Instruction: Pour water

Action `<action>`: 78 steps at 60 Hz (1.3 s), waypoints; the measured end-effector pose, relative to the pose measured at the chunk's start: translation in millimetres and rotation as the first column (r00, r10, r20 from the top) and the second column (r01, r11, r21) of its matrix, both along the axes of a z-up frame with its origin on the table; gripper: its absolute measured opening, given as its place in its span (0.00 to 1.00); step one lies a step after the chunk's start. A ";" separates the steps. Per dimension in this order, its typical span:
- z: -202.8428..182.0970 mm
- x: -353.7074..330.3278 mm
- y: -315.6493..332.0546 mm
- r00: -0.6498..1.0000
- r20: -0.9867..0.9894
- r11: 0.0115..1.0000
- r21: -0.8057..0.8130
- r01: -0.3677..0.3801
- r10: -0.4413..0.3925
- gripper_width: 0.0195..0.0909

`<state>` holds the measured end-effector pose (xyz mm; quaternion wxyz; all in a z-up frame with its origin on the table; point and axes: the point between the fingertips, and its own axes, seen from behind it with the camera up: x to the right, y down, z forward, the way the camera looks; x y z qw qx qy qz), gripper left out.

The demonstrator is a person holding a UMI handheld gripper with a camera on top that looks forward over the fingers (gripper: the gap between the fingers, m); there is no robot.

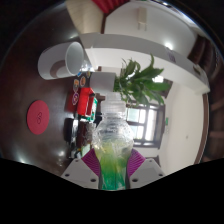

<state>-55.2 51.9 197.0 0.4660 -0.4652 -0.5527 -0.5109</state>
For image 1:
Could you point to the red carpeted staircase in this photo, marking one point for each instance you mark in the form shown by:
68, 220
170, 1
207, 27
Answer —
108, 5

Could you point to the flat round red coaster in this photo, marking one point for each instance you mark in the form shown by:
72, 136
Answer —
38, 117

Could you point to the potted plant in white pot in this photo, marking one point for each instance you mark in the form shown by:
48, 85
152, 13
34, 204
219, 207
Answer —
140, 80

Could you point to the clear bottle with green drink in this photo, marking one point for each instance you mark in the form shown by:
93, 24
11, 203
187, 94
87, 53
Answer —
113, 143

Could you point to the red box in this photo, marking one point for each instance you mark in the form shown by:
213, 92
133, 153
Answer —
86, 101

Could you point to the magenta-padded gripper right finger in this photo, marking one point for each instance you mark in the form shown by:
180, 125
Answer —
146, 171

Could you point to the white mug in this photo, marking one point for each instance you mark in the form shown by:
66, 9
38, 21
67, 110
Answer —
55, 63

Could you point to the glowing wall lamp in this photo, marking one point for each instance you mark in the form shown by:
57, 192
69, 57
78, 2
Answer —
169, 46

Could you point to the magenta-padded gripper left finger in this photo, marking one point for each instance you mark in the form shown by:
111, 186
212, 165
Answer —
81, 171

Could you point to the green exit sign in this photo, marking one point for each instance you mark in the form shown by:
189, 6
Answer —
166, 124

